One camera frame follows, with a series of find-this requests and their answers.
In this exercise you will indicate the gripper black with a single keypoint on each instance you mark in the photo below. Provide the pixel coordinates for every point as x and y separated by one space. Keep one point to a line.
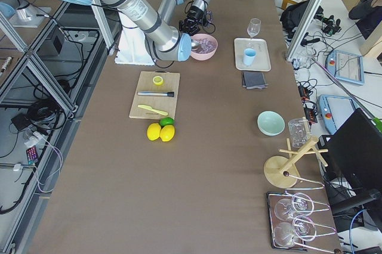
195 13

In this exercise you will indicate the metal ice scoop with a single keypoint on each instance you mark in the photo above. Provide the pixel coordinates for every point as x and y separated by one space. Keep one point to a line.
195 45

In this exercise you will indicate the pink bowl with ice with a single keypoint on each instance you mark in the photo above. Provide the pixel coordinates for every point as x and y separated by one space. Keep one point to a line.
206 48

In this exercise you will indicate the light blue cup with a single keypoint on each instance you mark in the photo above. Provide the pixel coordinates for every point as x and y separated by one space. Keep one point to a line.
249 56

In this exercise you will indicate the wooden cup tree stand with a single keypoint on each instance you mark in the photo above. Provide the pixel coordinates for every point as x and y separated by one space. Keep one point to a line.
282 172

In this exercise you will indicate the clear wine glass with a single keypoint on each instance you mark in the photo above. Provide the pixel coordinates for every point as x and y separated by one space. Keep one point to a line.
253 28

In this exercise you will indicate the cream plastic tray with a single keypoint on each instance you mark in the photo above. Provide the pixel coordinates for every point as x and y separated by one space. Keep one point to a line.
261 61

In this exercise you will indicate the half lemon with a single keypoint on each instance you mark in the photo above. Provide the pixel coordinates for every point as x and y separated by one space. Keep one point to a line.
158 80

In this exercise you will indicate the grey folded cloth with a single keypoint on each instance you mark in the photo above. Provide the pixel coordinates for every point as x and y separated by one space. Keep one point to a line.
253 80

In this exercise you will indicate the wooden cutting board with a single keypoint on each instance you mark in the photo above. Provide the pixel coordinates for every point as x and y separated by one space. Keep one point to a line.
171 83

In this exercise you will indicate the black bag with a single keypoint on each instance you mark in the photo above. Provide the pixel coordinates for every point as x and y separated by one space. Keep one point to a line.
291 17

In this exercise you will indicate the yellow plastic knife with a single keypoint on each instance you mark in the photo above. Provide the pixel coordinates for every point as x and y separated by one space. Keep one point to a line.
150 108

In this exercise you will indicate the green lime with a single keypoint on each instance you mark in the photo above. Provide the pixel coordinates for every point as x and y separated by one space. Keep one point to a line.
166 121

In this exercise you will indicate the whole lemon far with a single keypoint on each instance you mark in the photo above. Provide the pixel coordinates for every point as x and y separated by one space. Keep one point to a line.
167 133

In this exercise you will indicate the whole lemon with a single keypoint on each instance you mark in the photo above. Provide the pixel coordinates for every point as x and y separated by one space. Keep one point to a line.
153 131
167 133

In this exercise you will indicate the whole lemon near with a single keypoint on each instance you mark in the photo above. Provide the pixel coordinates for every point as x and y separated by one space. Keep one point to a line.
153 131

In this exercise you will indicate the mint green bowl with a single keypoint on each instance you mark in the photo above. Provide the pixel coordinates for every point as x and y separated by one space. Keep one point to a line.
270 123

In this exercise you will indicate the blue teach pendant far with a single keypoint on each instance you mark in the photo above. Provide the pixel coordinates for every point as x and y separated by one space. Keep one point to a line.
346 67

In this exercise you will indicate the blue teach pendant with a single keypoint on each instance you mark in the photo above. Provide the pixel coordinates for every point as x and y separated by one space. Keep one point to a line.
346 67
335 110

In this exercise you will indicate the blue teach pendant near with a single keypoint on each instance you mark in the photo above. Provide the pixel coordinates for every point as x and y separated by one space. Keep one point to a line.
335 110

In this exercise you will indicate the black monitor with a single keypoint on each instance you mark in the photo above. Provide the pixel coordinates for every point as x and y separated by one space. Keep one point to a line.
355 149

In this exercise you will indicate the hanging wine glass upper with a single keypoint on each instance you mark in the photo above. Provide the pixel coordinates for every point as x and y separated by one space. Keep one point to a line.
292 205

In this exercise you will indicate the hanging wine glass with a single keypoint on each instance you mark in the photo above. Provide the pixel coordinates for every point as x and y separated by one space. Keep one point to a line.
297 234
292 205

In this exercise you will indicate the black glass rack tray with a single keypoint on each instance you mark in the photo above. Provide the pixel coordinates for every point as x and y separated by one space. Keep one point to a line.
272 198

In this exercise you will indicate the smartphone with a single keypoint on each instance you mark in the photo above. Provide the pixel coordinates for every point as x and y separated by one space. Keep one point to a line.
32 155

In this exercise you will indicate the hanging wine glass lower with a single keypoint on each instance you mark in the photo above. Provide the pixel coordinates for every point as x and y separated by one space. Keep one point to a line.
297 234

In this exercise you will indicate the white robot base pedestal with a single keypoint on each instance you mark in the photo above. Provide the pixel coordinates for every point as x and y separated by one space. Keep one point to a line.
131 46

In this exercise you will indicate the aluminium frame post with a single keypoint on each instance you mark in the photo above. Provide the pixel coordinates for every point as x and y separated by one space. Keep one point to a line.
302 29

